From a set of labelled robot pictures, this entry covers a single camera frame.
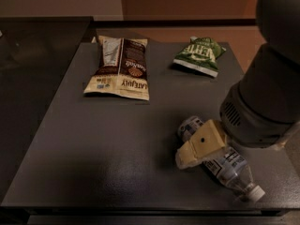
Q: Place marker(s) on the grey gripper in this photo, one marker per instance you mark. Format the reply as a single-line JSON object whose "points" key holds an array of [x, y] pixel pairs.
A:
{"points": [[249, 127]]}

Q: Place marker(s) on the clear plastic water bottle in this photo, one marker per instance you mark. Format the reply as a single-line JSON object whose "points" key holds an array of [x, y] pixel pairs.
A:
{"points": [[233, 172]]}

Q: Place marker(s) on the dark robot arm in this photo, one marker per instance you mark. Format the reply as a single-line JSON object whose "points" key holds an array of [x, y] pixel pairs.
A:
{"points": [[263, 109]]}

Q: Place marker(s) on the green snack bag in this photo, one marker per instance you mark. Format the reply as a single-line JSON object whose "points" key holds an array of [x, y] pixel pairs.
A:
{"points": [[201, 54]]}

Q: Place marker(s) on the brown cream chip bag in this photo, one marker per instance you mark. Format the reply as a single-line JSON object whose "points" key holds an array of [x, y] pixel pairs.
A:
{"points": [[122, 68]]}

